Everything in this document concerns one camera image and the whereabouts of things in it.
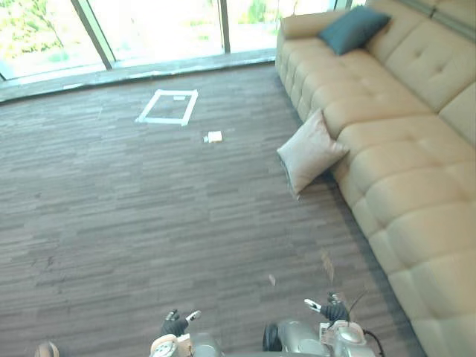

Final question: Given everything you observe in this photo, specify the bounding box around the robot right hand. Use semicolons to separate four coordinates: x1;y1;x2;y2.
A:
303;292;351;323

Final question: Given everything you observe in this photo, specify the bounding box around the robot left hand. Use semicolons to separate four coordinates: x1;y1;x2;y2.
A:
160;309;202;336

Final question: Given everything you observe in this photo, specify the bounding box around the brown rounded object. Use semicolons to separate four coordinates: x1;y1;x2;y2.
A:
35;341;60;357

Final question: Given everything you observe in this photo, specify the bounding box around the light pink cushion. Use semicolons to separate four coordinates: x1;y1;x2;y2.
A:
276;108;350;202

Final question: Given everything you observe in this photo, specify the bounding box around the beige tufted leather sofa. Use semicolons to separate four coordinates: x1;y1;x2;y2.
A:
274;0;476;357

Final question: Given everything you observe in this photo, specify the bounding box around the white tape floor rectangle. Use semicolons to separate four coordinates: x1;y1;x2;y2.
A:
135;89;199;127

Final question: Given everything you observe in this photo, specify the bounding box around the dark teal cushion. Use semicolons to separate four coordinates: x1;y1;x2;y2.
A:
318;4;392;56

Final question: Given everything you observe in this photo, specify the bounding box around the window frame with mullions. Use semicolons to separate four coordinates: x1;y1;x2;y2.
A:
0;0;369;82

